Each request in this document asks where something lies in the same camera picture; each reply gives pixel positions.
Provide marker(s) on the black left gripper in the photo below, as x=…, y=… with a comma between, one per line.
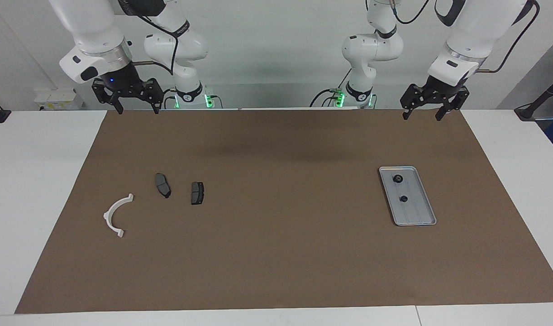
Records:
x=441, y=88

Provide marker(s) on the curved dark brake pad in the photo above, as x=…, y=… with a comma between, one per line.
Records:
x=162, y=184

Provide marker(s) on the white power strip box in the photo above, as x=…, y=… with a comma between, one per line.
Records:
x=57, y=98

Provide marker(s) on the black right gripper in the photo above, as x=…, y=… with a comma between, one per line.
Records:
x=122, y=81

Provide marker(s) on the silver metal tray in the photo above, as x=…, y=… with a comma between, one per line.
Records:
x=410, y=203

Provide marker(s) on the large black bearing gear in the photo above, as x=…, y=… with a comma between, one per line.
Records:
x=398, y=179

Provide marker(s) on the white semicircular plastic bracket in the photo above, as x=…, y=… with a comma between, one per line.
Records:
x=109, y=219

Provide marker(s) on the black camera stand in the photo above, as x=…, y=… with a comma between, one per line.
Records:
x=532, y=112

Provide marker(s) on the rectangular dark brake pad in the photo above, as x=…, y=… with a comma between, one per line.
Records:
x=197, y=193

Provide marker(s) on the brown table mat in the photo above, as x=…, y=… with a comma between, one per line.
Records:
x=276, y=249

